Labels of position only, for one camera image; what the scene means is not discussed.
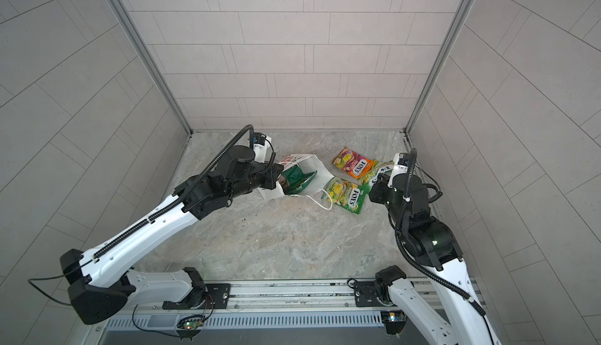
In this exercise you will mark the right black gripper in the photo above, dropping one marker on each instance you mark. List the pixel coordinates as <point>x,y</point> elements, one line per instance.
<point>379,185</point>

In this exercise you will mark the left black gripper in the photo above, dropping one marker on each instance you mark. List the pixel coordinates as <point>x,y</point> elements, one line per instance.
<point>268,170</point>

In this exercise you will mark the dark green snack packet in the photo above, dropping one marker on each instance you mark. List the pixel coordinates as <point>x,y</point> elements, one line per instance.
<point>295,180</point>

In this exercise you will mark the green Fox's spring tea bag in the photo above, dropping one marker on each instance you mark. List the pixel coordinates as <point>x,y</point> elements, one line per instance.
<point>370,178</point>

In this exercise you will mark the white flowered paper bag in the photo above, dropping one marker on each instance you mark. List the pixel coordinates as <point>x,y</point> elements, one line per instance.
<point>314,192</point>

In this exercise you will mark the orange Fox's fruits candy bag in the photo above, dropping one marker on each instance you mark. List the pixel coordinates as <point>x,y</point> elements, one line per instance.
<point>353,163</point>

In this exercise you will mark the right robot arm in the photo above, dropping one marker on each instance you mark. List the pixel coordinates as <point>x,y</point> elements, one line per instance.
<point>431,248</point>

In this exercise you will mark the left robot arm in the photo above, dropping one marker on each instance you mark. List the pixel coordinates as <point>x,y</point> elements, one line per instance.
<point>102,280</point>

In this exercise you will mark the right controller board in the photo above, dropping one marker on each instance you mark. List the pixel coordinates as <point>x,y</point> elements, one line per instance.
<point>394,322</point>

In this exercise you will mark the controller board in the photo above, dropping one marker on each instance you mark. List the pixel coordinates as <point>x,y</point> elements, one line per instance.
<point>394,322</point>
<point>191,323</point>

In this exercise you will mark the left controller board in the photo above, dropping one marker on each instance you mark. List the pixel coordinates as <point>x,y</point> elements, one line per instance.
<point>191,323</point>

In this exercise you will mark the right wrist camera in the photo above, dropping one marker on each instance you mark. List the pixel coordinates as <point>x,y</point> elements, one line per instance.
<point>400,164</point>

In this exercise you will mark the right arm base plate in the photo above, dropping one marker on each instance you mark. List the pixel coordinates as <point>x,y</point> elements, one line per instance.
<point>368,293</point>

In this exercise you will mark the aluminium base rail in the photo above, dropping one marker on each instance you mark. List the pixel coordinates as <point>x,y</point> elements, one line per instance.
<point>286,293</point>

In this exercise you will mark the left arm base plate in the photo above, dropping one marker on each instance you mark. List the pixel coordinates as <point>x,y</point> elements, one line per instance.
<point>211,296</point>

